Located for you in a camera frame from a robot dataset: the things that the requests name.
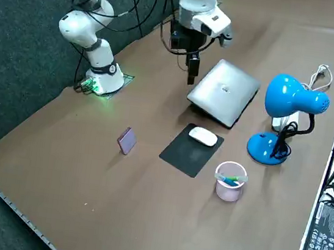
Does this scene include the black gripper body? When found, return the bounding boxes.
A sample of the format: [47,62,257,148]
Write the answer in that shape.
[166,19,210,57]

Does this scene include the silver laptop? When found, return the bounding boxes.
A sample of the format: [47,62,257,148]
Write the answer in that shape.
[183,55,264,133]

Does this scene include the white computer mouse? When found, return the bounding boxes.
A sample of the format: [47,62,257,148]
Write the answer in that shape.
[186,125,220,148]

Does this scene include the black mouse pad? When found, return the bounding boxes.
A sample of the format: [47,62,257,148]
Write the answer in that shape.
[156,119,227,182]

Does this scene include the blue desk lamp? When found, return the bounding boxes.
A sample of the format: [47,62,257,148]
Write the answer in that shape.
[244,70,334,172]

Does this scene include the green and blue pen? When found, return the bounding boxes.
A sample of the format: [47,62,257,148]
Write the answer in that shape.
[214,172,246,189]

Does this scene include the pink translucent pen cup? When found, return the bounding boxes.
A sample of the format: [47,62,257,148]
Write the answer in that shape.
[211,159,249,204]

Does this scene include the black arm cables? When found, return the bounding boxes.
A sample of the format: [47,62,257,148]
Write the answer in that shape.
[64,0,221,76]

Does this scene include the black bundled lamp cable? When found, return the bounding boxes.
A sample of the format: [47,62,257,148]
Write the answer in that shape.
[269,118,299,163]

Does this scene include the white cable with plug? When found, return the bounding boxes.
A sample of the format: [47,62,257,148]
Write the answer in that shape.
[300,62,334,94]

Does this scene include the aluminium edge rail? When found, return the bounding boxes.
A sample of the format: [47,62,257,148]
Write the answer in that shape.
[0,152,78,250]

